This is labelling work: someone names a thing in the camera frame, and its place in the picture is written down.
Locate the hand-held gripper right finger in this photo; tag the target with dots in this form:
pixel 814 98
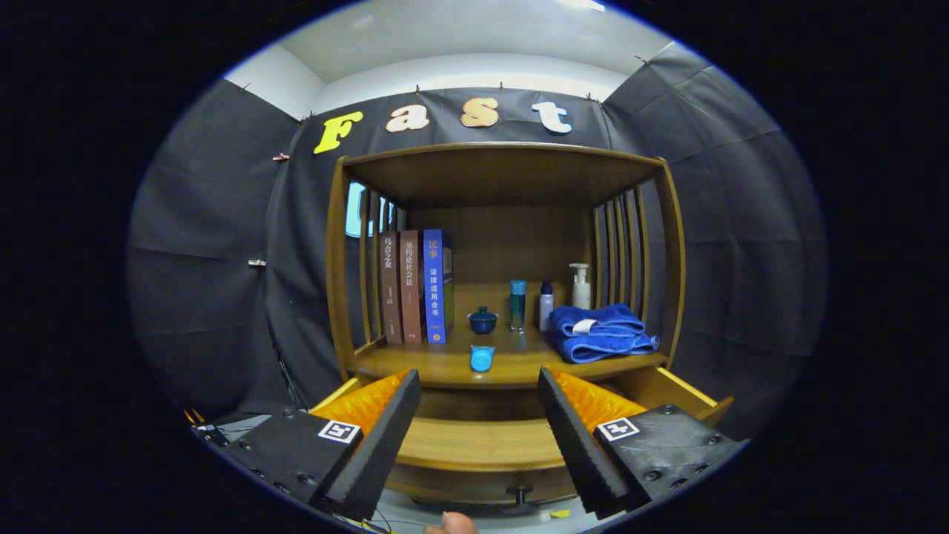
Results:
pixel 578 449

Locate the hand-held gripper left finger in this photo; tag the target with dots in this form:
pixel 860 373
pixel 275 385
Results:
pixel 382 449

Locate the wooden drawer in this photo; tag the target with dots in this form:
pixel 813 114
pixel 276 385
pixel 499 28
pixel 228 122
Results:
pixel 482 445

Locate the light blue tube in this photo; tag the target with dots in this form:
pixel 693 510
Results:
pixel 482 360

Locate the wooden countertop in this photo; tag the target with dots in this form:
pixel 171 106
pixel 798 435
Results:
pixel 445 363

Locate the wooden cabinet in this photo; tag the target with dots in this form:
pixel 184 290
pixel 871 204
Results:
pixel 504 245

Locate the blue folded towel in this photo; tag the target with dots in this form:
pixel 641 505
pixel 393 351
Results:
pixel 600 334

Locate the white bottle with blue cap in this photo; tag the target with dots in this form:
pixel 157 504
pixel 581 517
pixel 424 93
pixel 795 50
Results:
pixel 546 310

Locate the teal bottle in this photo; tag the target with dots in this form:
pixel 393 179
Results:
pixel 517 308

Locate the white pump bottle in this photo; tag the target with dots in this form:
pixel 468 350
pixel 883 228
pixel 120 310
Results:
pixel 580 295

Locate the dark blue lidded teacup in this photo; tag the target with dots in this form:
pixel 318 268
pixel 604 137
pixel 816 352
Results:
pixel 483 321

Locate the dark brown book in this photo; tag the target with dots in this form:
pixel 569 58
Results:
pixel 390 289

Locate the reddish brown book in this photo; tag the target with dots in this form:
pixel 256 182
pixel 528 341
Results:
pixel 411 289

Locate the blue book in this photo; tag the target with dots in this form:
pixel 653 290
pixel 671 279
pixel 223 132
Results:
pixel 434 289

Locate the black device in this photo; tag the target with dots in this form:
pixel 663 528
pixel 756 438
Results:
pixel 211 434

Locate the black backdrop cloth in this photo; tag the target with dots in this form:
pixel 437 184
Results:
pixel 741 259

